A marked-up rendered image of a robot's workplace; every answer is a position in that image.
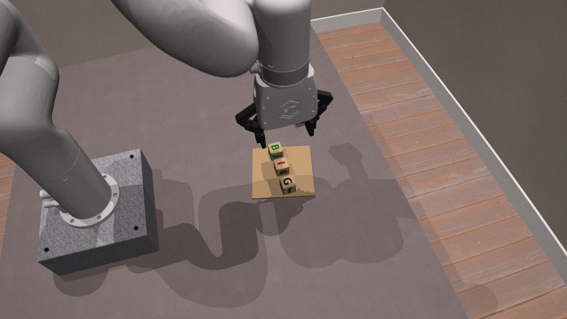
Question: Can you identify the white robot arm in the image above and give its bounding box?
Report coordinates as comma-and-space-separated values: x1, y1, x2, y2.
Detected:
0, 0, 311, 229

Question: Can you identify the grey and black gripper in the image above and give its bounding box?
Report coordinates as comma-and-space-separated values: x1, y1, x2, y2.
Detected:
235, 63, 333, 149

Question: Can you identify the tan flat mat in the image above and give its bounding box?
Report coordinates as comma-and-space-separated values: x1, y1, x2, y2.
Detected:
252, 146, 315, 199

